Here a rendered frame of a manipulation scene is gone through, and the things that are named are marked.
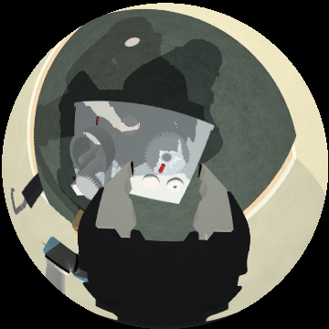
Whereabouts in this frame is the white flat washer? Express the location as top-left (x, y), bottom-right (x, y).
top-left (166, 178), bottom-right (184, 193)

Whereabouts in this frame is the white round disc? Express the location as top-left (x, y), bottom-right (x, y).
top-left (143, 175), bottom-right (159, 189)

